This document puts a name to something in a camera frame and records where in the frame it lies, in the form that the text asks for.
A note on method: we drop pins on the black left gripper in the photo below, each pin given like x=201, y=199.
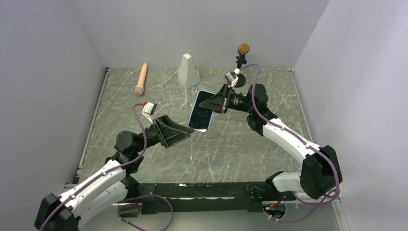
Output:
x=169, y=133

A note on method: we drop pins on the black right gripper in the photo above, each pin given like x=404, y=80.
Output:
x=216, y=102

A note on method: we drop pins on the light blue phone case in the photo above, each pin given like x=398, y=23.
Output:
x=210, y=121

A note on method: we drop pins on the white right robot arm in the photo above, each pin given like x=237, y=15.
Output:
x=320, y=171

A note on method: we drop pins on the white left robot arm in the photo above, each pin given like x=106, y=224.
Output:
x=112, y=183

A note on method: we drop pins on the white cone-shaped metronome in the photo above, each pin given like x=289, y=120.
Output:
x=188, y=73

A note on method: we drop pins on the black microphone stand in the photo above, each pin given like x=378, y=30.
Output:
x=241, y=60

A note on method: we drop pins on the pink toy microphone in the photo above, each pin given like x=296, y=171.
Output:
x=139, y=88

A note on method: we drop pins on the brown microphone head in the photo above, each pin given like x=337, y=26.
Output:
x=244, y=48

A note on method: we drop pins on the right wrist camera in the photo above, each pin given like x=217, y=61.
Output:
x=232, y=78

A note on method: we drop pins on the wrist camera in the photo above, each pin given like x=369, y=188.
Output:
x=232, y=78
x=148, y=110

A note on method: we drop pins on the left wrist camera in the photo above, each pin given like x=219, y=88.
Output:
x=148, y=110

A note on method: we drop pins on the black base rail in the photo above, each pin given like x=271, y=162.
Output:
x=251, y=196

